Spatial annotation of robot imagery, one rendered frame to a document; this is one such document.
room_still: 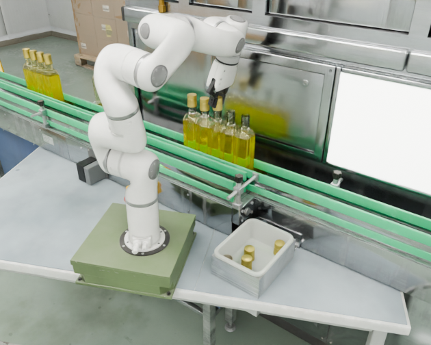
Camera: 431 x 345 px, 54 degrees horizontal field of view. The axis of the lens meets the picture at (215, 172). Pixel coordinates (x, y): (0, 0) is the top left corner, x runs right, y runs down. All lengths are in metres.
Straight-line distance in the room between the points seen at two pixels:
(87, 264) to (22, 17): 6.62
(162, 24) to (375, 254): 0.88
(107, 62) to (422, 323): 1.37
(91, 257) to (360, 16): 1.05
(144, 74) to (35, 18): 6.89
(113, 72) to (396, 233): 0.88
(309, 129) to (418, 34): 0.43
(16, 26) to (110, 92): 6.65
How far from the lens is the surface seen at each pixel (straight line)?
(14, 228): 1.68
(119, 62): 1.01
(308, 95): 1.42
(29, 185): 1.91
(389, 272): 1.38
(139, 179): 1.16
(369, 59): 1.32
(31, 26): 7.78
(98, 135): 1.13
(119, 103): 1.03
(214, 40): 1.17
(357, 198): 1.38
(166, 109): 1.89
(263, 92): 1.50
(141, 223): 1.25
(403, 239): 1.32
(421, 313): 1.73
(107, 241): 1.36
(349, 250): 1.38
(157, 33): 1.04
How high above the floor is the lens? 1.70
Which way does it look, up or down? 31 degrees down
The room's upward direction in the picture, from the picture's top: straight up
